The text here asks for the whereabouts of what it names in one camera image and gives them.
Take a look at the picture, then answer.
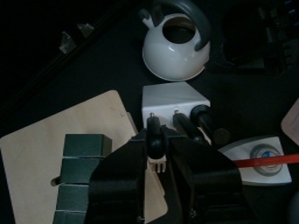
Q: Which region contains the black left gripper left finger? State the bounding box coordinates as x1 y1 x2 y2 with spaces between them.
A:
84 129 148 224

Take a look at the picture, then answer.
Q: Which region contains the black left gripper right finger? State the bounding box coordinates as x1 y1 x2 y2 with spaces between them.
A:
160 125 251 224

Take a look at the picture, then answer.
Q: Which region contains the black-handled toy cleaver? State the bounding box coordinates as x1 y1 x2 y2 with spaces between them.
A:
144 112 165 160

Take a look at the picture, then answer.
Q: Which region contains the small white toy fork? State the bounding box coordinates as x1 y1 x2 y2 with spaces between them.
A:
147 154 168 174

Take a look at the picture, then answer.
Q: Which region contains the white toy scale with dial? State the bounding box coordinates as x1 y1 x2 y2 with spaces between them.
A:
217 135 293 187

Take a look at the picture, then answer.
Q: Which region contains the dark green segmented toy vegetable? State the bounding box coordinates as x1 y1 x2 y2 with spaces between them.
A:
50 133 113 224

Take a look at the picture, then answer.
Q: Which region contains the red stick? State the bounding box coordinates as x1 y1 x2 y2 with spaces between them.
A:
232 153 299 169

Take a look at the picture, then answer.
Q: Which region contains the light wooden cutting board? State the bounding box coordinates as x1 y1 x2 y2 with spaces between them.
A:
0 89 169 224

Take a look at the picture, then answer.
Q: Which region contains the pinkish beige flat board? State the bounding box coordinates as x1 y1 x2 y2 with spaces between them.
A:
280 98 299 146

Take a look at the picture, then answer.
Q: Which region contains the white knife block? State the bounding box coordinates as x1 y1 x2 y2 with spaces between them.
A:
141 81 211 130

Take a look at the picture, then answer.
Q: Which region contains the slim black-handled toy knife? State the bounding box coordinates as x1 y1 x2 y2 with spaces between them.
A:
172 109 208 144

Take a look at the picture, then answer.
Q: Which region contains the thick black-handled toy knife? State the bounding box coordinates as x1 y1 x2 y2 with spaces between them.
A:
189 104 232 147

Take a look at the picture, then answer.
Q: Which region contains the white kettle with grey handle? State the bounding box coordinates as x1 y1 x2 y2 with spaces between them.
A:
137 0 212 82

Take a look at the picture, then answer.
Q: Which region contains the black frame rail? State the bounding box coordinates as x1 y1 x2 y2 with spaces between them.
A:
0 0 132 113

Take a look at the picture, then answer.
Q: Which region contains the silver metal corner bracket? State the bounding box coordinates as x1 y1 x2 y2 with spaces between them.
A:
58 31 76 55
76 23 96 39

